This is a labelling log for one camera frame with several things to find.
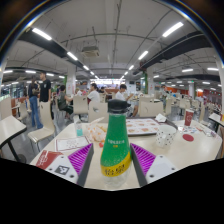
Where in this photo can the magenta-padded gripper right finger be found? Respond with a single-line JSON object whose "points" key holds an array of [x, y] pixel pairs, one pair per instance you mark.
{"points": [[145, 160]]}

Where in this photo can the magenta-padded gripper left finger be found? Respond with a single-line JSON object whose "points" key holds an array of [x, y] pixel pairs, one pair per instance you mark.
{"points": [[80, 160]]}

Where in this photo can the green-labelled clear drink bottle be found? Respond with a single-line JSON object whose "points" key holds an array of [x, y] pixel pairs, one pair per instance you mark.
{"points": [[115, 143]]}

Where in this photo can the white printed card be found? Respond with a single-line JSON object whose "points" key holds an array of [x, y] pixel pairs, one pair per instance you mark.
{"points": [[71, 143]]}

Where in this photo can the small red sauce packet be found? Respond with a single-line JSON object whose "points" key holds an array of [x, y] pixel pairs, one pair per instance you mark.
{"points": [[101, 144]]}

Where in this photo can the white black-dotted mug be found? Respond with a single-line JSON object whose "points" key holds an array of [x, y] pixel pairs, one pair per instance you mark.
{"points": [[165, 136]]}

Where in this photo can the small teal sanitizer bottle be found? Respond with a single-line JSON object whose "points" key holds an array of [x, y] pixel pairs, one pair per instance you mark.
{"points": [[79, 128]]}

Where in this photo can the flat red packet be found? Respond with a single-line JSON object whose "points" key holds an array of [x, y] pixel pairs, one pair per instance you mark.
{"points": [[47, 158]]}

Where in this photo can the dark food tray with liner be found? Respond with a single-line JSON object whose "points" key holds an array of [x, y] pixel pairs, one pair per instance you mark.
{"points": [[143, 127]]}

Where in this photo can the white paper napkin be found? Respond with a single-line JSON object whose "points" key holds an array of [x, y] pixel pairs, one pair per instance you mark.
{"points": [[161, 117]]}

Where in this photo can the red paper cup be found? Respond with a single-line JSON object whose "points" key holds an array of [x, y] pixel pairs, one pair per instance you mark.
{"points": [[189, 117]]}

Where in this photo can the person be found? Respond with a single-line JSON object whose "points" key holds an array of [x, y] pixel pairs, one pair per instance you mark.
{"points": [[45, 90], [120, 96], [62, 100], [94, 96], [33, 100]]}

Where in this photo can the colourful sticker leaflet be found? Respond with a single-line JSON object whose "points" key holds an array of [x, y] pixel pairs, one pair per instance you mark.
{"points": [[200, 128]]}

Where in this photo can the white cafeteria table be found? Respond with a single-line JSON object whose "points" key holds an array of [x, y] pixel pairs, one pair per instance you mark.
{"points": [[10, 128], [216, 118]]}

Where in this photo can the ceiling air conditioner unit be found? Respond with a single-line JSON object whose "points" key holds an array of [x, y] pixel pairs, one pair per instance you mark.
{"points": [[90, 52]]}

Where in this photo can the ceiling strip lights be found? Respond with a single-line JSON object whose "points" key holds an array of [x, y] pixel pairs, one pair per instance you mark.
{"points": [[41, 33]]}

